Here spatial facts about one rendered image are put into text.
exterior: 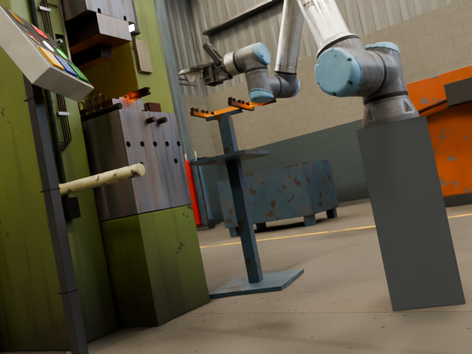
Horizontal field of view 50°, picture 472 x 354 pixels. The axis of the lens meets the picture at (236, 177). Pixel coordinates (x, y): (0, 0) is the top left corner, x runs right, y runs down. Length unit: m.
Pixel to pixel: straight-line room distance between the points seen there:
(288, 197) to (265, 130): 5.30
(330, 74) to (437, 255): 0.66
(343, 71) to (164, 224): 1.08
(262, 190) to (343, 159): 4.32
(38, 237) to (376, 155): 1.32
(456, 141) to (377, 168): 3.49
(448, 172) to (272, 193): 1.95
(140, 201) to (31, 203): 0.42
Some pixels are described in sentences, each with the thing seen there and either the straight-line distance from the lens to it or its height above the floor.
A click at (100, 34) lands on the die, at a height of 1.27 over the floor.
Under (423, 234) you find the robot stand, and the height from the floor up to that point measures 0.23.
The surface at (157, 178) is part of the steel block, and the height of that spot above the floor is 0.61.
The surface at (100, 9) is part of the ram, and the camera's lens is 2.40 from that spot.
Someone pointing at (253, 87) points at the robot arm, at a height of 0.85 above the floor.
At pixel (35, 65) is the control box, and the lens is 1.70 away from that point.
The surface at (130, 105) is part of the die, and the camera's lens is 2.33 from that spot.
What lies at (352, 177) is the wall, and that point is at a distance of 10.02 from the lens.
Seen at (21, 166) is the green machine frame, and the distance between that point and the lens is 2.18.
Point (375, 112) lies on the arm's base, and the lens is 1.74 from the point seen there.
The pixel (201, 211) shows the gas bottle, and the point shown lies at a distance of 9.62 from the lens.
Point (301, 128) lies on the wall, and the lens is 10.51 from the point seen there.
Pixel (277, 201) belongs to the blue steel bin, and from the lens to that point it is 5.89.
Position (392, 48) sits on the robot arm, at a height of 0.84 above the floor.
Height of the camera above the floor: 0.45
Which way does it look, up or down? 3 degrees up
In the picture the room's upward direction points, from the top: 11 degrees counter-clockwise
